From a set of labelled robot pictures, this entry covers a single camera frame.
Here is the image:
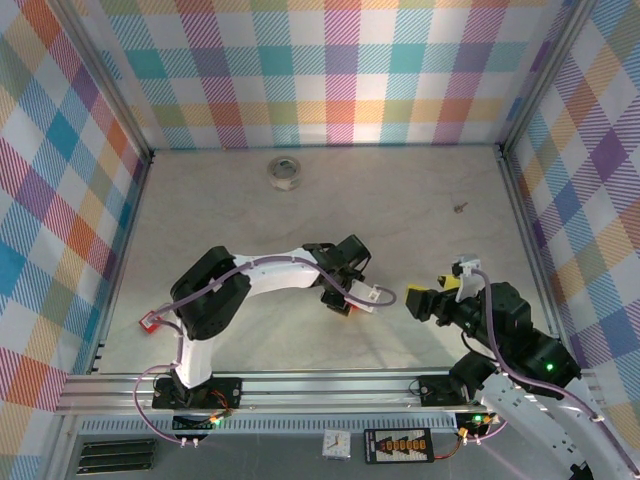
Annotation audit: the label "clear tape roll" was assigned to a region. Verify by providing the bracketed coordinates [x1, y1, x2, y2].
[266, 155, 302, 192]

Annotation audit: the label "small black controller green light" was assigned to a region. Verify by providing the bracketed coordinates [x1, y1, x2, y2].
[457, 412, 501, 432]
[172, 414, 234, 434]

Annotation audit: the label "small white square clock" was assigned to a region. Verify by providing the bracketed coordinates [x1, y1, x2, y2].
[321, 428, 351, 460]

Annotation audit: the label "black charger board orange ports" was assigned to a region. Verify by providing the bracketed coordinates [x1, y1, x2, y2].
[363, 427, 435, 465]

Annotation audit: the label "small red white tag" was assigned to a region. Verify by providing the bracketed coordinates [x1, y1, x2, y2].
[138, 309, 164, 334]

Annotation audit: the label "black foam strip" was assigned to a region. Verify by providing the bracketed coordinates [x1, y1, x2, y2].
[77, 461, 155, 474]
[81, 438, 157, 450]

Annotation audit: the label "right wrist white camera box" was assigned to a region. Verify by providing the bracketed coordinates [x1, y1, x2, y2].
[450, 254, 484, 304]

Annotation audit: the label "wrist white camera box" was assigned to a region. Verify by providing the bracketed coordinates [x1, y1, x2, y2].
[349, 282, 384, 314]
[450, 254, 484, 304]

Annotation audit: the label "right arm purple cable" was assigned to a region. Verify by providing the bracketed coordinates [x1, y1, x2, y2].
[472, 267, 640, 474]

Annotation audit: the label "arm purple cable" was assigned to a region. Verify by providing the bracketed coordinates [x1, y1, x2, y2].
[134, 255, 399, 446]
[472, 267, 640, 474]

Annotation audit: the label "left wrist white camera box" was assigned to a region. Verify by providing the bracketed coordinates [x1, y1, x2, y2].
[349, 282, 384, 314]

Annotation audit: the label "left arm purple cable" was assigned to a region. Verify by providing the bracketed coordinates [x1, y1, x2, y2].
[134, 255, 399, 446]

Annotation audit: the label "aluminium side frame rail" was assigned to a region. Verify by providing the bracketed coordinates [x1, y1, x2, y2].
[494, 144, 576, 366]
[87, 154, 154, 376]

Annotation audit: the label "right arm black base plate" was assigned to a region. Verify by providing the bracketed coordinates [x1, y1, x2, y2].
[417, 373, 481, 407]

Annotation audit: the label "long aluminium mounting rail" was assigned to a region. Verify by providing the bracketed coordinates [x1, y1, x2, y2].
[54, 369, 601, 416]

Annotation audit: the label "grey slotted cable duct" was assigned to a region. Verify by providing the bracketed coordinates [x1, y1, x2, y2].
[79, 418, 459, 435]

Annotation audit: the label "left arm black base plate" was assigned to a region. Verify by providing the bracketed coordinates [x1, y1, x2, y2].
[152, 377, 244, 410]

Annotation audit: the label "red black charger wire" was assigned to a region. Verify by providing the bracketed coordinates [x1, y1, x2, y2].
[432, 433, 470, 461]

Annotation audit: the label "aluminium frame post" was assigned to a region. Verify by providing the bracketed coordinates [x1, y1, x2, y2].
[49, 0, 154, 164]
[499, 0, 596, 154]

